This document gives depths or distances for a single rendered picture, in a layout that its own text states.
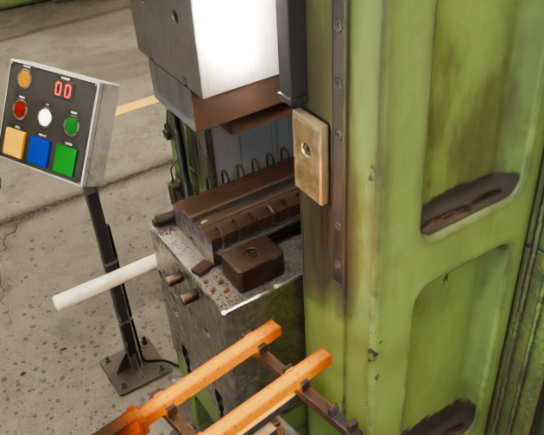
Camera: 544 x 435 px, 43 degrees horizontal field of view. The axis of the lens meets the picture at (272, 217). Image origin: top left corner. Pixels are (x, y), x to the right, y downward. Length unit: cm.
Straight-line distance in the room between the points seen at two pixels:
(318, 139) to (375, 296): 32
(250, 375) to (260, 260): 31
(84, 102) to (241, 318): 73
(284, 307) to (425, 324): 32
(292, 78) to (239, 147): 63
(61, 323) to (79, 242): 52
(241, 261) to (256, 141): 44
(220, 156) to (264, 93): 39
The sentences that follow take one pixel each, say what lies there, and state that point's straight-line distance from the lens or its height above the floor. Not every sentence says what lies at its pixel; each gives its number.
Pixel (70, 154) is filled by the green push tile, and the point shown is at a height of 103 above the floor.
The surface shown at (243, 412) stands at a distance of 125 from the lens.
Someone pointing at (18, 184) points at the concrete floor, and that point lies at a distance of 387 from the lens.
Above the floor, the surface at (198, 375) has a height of 98.
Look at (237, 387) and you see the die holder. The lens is 170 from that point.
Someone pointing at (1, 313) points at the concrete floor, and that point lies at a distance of 309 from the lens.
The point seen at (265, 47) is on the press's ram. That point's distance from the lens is 137.
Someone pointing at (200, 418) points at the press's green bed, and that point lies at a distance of 224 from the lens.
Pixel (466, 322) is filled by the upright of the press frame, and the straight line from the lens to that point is 177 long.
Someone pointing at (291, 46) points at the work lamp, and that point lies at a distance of 122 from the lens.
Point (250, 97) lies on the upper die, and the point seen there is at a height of 131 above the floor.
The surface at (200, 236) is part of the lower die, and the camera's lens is 163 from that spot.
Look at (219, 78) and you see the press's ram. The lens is 134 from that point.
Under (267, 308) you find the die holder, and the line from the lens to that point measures 158.
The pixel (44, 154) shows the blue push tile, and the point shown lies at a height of 101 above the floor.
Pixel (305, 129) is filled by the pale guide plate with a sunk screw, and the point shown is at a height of 133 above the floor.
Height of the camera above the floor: 197
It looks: 37 degrees down
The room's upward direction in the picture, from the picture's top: 4 degrees counter-clockwise
